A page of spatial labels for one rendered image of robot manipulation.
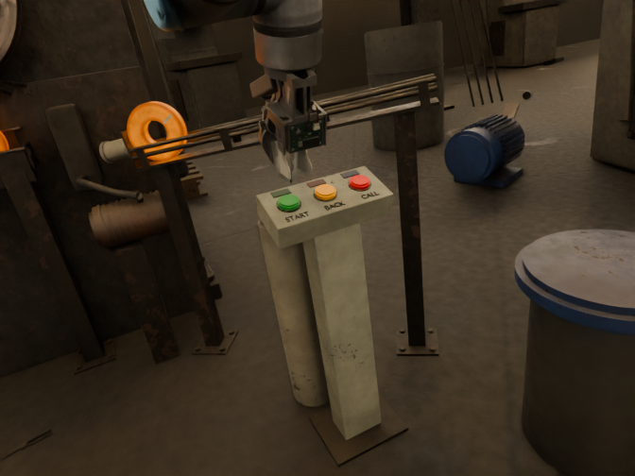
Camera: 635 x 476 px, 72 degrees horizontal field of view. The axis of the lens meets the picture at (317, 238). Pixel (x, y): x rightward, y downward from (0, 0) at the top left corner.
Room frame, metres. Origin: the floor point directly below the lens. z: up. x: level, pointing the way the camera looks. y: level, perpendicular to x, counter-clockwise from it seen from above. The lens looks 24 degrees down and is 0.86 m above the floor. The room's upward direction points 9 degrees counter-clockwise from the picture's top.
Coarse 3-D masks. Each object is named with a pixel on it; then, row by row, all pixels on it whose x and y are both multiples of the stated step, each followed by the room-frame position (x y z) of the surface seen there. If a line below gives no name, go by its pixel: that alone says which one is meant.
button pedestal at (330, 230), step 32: (352, 192) 0.79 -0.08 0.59; (384, 192) 0.78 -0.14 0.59; (288, 224) 0.70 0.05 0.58; (320, 224) 0.73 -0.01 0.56; (352, 224) 0.76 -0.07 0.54; (320, 256) 0.73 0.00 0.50; (352, 256) 0.76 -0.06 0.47; (320, 288) 0.74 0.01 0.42; (352, 288) 0.76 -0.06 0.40; (320, 320) 0.76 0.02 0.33; (352, 320) 0.75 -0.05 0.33; (352, 352) 0.75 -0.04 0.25; (352, 384) 0.75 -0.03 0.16; (320, 416) 0.82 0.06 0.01; (352, 416) 0.74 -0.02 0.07; (384, 416) 0.79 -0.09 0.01; (352, 448) 0.71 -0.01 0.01
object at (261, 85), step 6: (258, 78) 0.72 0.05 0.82; (264, 78) 0.69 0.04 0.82; (270, 78) 0.67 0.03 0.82; (252, 84) 0.75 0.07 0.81; (258, 84) 0.72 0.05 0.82; (264, 84) 0.70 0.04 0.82; (270, 84) 0.67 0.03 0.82; (276, 84) 0.67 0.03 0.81; (252, 90) 0.76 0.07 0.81; (258, 90) 0.73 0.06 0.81; (264, 90) 0.70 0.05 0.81; (270, 90) 0.68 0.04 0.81; (276, 90) 0.70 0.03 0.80; (252, 96) 0.76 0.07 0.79; (258, 96) 0.75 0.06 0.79; (264, 96) 0.75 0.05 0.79; (270, 96) 0.75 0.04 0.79
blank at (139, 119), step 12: (144, 108) 1.19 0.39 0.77; (156, 108) 1.18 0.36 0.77; (168, 108) 1.19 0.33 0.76; (132, 120) 1.19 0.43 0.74; (144, 120) 1.19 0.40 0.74; (156, 120) 1.19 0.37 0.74; (168, 120) 1.18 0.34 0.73; (180, 120) 1.19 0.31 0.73; (132, 132) 1.19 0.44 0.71; (144, 132) 1.19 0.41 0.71; (168, 132) 1.18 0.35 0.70; (180, 132) 1.18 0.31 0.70; (132, 144) 1.20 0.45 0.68; (144, 144) 1.19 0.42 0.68; (168, 144) 1.18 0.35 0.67; (156, 156) 1.19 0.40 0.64; (168, 156) 1.18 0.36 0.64
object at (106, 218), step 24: (96, 216) 1.14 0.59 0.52; (120, 216) 1.15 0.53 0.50; (144, 216) 1.17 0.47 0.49; (96, 240) 1.13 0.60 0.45; (120, 240) 1.15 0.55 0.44; (120, 264) 1.14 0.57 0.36; (144, 264) 1.16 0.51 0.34; (144, 288) 1.15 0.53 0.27; (144, 312) 1.14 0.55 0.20; (168, 336) 1.16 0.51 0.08
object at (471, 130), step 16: (464, 128) 2.41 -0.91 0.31; (480, 128) 2.30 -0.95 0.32; (496, 128) 2.32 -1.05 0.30; (512, 128) 2.34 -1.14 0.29; (448, 144) 2.34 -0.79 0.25; (464, 144) 2.25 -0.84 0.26; (480, 144) 2.18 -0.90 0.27; (496, 144) 2.19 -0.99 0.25; (512, 144) 2.31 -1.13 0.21; (448, 160) 2.32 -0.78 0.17; (464, 160) 2.25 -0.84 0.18; (480, 160) 2.18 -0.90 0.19; (496, 160) 2.17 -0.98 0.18; (512, 160) 2.31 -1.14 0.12; (464, 176) 2.25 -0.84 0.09; (480, 176) 2.18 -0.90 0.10; (496, 176) 2.31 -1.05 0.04; (512, 176) 2.29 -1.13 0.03
